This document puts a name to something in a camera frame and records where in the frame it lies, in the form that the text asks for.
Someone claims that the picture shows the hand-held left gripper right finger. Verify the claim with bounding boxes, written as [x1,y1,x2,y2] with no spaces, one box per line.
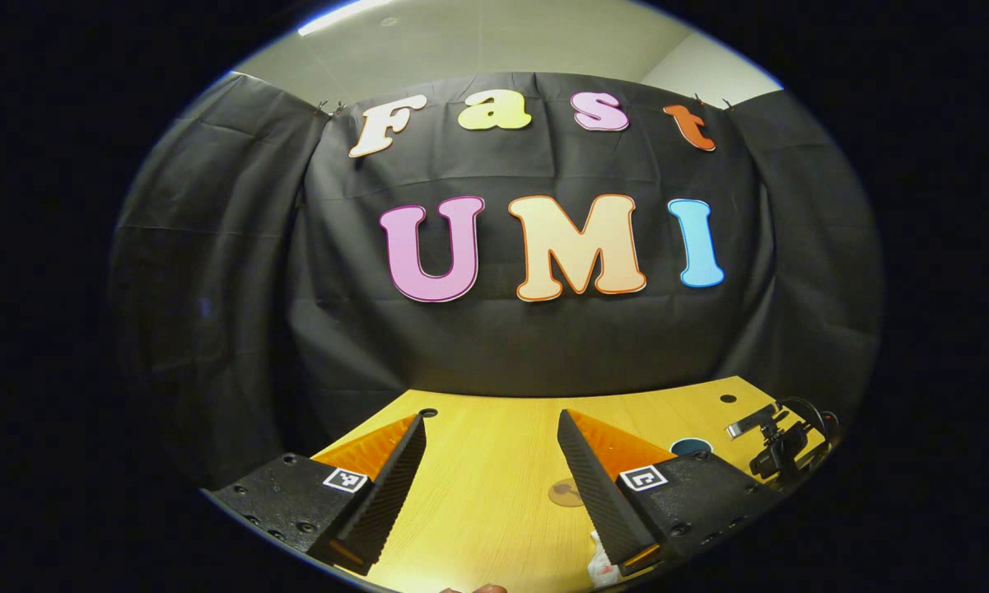
[557,409,787,576]

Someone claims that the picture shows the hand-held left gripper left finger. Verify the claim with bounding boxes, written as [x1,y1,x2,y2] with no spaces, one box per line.
[206,412,427,576]

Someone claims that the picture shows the white toothpaste tube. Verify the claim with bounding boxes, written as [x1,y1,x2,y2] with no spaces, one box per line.
[586,531,627,587]

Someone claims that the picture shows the wooden desktop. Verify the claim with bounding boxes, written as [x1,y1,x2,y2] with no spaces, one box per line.
[313,376,828,593]

